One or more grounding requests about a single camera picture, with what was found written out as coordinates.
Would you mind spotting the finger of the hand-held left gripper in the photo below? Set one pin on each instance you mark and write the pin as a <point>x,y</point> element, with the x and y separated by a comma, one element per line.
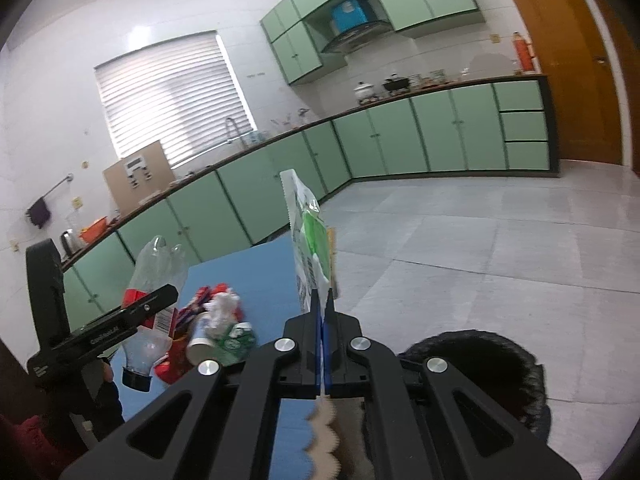
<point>150,305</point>

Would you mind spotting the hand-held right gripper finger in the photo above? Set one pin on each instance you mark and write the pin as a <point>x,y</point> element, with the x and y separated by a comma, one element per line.
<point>316,345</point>
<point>327,345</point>

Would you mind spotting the clear plastic bottle red label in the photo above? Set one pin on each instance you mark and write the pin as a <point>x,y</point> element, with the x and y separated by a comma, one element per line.
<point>150,265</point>

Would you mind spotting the blue white paper cup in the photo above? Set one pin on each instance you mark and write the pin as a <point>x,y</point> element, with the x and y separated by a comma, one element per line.
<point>200,335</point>

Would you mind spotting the white tissue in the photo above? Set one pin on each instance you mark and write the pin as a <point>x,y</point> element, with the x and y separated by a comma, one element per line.
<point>222,310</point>

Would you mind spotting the green white snack packet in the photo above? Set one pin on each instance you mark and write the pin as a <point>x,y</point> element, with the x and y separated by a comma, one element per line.
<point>310,240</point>

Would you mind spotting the black trash bin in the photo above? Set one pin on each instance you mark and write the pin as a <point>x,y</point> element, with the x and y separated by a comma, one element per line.
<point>480,370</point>

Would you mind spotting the person's left hand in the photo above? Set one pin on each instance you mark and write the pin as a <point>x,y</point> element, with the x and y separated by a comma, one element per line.
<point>106,372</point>

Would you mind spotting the crumpled red wrapper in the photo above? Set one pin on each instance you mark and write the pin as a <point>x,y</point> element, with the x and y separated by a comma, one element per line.
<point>200,297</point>

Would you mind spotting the metal kettle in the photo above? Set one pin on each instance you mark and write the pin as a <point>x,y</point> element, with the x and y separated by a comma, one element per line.
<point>71,242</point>

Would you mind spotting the red snack packet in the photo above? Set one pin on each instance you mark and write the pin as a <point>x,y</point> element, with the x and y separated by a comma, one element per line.
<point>172,365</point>

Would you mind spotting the crumpled green white carton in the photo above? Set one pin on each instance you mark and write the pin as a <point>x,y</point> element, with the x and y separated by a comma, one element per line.
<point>237,342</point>

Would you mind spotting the orange basin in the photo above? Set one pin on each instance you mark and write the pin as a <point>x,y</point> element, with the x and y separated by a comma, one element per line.
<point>95,230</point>

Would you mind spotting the blue table mat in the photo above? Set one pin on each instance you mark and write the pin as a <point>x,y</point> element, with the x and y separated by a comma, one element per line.
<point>260,280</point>

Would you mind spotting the dark towel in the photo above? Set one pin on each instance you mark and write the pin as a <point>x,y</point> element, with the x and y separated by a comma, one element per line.
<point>39,214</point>

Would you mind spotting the cardboard box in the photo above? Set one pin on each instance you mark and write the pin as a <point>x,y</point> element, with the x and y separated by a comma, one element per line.
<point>140,175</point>

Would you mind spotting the person's red garment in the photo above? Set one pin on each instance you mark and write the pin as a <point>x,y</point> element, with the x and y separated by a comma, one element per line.
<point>30,445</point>

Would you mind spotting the metal faucet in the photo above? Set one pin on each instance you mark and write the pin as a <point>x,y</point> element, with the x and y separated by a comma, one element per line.
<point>231,130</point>

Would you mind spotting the white window blind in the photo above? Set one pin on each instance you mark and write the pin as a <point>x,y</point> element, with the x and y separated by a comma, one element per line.
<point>170,95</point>

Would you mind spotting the green base cabinets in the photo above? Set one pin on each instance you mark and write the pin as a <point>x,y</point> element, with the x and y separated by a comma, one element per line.
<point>450,130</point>

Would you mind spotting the white cooking pot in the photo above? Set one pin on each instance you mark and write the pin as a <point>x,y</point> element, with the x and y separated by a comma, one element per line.
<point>364,92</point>

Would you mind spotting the black wok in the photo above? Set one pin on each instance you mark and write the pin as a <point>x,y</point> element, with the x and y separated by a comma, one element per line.
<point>396,84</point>

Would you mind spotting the range hood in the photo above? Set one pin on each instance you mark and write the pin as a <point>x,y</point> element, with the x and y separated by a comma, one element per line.
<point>355,37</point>

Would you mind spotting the blue box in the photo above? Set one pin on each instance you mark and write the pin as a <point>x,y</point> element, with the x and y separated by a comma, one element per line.
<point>350,15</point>

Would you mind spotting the red thermos flask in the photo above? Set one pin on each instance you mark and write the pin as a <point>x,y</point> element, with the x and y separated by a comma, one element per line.
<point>522,55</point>

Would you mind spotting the wooden door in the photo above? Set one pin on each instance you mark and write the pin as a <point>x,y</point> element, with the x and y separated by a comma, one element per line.
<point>560,60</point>

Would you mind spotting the metal towel rail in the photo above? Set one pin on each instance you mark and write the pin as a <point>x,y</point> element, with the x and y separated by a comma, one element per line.
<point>57,185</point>

